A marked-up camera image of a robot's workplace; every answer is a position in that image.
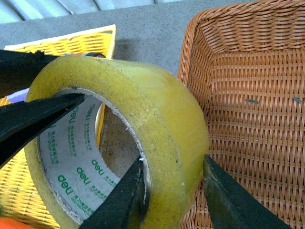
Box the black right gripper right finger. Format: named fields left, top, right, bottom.
left=80, top=155, right=289, bottom=229

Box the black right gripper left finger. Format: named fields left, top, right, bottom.
left=0, top=50, right=84, bottom=167

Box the yellow packing tape roll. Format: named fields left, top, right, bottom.
left=25, top=55, right=209, bottom=229

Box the yellow woven basket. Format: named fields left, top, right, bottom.
left=0, top=25, right=116, bottom=229

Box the purple foam cube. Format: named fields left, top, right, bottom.
left=6, top=88, right=29, bottom=103

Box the orange toy carrot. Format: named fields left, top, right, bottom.
left=0, top=217, right=32, bottom=229

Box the small dark printed jar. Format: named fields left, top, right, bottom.
left=83, top=52, right=106, bottom=58

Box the grey curtain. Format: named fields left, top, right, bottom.
left=0, top=0, right=184, bottom=25

